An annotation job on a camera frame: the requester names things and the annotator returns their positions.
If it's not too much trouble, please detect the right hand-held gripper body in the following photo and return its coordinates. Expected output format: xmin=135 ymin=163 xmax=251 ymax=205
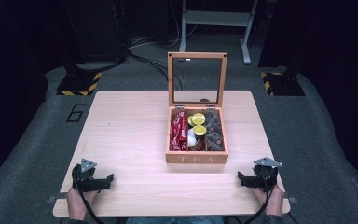
xmin=244 ymin=156 xmax=283 ymax=191

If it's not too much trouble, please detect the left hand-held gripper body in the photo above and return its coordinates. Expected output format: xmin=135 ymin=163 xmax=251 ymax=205
xmin=71 ymin=158 xmax=108 ymax=193

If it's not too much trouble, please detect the wooden tea box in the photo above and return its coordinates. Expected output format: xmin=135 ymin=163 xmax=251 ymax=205
xmin=165 ymin=51 xmax=230 ymax=165

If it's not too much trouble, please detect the person's left hand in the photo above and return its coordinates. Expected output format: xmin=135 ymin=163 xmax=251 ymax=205
xmin=66 ymin=186 xmax=100 ymax=221

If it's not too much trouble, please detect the person's right hand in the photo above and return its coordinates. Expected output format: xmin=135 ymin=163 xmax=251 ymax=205
xmin=249 ymin=184 xmax=285 ymax=217

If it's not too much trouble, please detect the pile of dark packets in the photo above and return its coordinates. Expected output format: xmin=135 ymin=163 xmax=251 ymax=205
xmin=205 ymin=111 xmax=226 ymax=152

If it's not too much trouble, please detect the brown capsule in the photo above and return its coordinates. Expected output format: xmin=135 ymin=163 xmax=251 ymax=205
xmin=195 ymin=138 xmax=207 ymax=152

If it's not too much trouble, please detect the white capsule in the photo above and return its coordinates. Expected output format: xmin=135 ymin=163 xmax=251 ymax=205
xmin=186 ymin=127 xmax=198 ymax=147

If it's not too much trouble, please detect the red stick packet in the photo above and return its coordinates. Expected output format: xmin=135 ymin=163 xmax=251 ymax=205
xmin=169 ymin=112 xmax=182 ymax=151
xmin=178 ymin=110 xmax=189 ymax=152

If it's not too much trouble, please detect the black hazard-striped stand base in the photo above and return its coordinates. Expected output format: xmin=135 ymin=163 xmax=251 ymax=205
xmin=259 ymin=71 xmax=306 ymax=97
xmin=56 ymin=71 xmax=103 ymax=97

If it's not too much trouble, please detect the dark equipment cabinet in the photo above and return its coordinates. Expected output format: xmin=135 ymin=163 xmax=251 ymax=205
xmin=60 ymin=0 xmax=129 ymax=64

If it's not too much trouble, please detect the grey metal stand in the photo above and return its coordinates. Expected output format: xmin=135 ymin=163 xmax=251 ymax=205
xmin=178 ymin=0 xmax=259 ymax=65

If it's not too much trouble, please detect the grey table bracket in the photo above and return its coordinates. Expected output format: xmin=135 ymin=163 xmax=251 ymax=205
xmin=47 ymin=192 xmax=68 ymax=204
xmin=283 ymin=192 xmax=297 ymax=205

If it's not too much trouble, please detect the bundle of floor cables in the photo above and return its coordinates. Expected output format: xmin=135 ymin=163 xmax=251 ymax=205
xmin=126 ymin=36 xmax=185 ymax=91

